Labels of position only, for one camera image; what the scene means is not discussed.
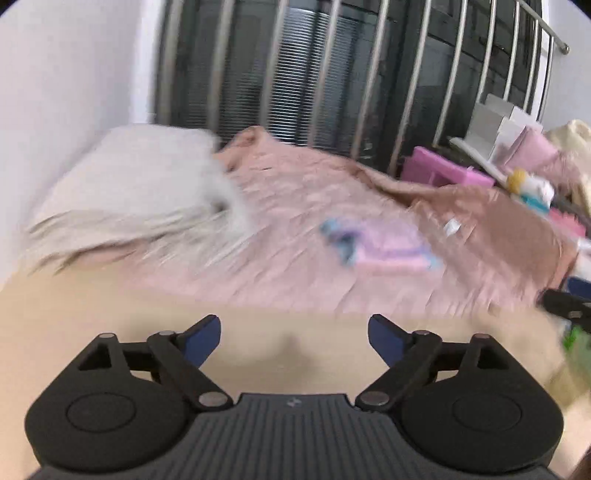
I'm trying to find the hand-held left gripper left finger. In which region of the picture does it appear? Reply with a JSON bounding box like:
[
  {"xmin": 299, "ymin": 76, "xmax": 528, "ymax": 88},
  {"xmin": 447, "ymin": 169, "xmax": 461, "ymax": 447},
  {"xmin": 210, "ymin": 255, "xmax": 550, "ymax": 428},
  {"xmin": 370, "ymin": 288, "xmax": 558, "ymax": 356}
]
[{"xmin": 76, "ymin": 315, "xmax": 234, "ymax": 413}]

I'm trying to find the stack of white boxes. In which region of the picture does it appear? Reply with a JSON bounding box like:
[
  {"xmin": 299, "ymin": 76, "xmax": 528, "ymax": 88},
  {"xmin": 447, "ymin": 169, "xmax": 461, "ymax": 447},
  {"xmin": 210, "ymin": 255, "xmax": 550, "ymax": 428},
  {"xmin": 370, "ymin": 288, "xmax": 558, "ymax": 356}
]
[{"xmin": 450, "ymin": 92, "xmax": 546, "ymax": 162}]

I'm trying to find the pink box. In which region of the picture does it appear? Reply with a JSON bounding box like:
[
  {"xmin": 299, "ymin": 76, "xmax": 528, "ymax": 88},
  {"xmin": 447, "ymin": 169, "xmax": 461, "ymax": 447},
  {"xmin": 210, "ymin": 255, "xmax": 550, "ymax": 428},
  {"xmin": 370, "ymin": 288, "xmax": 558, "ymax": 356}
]
[{"xmin": 399, "ymin": 145, "xmax": 497, "ymax": 189}]

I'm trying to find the cream cloth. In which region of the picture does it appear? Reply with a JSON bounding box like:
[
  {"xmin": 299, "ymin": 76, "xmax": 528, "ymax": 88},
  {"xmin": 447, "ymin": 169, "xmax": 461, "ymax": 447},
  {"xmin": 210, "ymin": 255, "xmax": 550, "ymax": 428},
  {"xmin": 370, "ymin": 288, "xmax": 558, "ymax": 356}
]
[{"xmin": 545, "ymin": 119, "xmax": 591, "ymax": 158}]

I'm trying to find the green object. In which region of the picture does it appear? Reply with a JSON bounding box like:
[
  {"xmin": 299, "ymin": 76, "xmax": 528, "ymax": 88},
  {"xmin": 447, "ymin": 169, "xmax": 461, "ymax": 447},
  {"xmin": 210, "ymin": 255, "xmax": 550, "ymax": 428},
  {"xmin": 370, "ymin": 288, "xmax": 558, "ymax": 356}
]
[{"xmin": 561, "ymin": 323, "xmax": 591, "ymax": 365}]

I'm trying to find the beige bed sheet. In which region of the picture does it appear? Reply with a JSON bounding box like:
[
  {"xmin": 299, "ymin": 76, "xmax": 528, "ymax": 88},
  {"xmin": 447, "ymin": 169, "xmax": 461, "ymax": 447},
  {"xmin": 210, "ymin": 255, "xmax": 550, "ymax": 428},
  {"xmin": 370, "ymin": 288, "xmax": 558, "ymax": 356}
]
[{"xmin": 0, "ymin": 258, "xmax": 591, "ymax": 480}]

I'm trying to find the pink garment with purple trim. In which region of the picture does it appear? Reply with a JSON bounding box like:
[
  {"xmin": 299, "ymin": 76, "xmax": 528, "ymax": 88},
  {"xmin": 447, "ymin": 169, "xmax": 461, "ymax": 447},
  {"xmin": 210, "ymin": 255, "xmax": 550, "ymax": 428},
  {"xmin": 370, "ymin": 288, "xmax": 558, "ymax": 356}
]
[{"xmin": 320, "ymin": 217, "xmax": 445, "ymax": 271}]

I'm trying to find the white pillow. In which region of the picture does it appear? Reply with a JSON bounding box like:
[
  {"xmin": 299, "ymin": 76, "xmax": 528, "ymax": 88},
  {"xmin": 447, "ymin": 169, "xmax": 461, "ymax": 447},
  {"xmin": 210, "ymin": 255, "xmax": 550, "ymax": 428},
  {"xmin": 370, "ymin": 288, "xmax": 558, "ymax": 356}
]
[{"xmin": 21, "ymin": 124, "xmax": 254, "ymax": 278}]

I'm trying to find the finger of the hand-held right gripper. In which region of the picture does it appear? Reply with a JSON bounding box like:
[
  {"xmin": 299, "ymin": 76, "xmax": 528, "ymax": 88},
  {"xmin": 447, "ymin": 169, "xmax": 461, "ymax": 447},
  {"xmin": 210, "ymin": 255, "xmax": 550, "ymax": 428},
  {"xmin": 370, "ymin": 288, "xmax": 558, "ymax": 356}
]
[{"xmin": 540, "ymin": 288, "xmax": 591, "ymax": 333}]

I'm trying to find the pink blanket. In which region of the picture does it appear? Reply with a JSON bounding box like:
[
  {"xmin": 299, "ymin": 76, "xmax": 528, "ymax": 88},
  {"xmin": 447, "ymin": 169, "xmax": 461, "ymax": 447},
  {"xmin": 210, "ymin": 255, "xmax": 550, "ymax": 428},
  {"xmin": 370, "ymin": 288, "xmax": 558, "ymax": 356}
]
[{"xmin": 139, "ymin": 124, "xmax": 580, "ymax": 319}]

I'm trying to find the pink folded cloth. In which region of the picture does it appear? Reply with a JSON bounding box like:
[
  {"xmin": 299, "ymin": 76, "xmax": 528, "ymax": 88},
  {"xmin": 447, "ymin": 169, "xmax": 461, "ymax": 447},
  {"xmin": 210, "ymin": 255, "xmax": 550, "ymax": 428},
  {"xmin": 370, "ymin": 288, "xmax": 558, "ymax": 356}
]
[{"xmin": 494, "ymin": 127, "xmax": 561, "ymax": 171}]

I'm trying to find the metal bed headboard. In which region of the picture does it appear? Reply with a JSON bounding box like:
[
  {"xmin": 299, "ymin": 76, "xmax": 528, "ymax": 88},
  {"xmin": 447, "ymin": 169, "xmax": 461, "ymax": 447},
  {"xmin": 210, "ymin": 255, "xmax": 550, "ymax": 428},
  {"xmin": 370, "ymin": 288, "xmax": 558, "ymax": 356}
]
[{"xmin": 154, "ymin": 0, "xmax": 571, "ymax": 178}]

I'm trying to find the dark window blind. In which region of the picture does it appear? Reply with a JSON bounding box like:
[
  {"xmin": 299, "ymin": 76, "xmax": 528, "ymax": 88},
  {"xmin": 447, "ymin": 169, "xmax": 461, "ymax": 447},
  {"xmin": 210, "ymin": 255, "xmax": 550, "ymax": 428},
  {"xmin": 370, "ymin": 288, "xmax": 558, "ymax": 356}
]
[{"xmin": 157, "ymin": 0, "xmax": 546, "ymax": 171}]

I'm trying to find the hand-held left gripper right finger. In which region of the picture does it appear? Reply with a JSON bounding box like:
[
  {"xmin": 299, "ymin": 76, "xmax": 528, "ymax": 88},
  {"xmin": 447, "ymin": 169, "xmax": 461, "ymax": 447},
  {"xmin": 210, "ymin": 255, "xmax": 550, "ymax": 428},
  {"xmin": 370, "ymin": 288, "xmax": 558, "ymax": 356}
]
[{"xmin": 355, "ymin": 314, "xmax": 515, "ymax": 413}]

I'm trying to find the yellow and white toy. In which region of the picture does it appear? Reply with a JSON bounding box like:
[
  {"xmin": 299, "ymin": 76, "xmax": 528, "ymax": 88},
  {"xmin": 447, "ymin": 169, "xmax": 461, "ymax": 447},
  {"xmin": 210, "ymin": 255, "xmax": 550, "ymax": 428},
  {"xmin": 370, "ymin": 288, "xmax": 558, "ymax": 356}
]
[{"xmin": 505, "ymin": 167, "xmax": 555, "ymax": 210}]

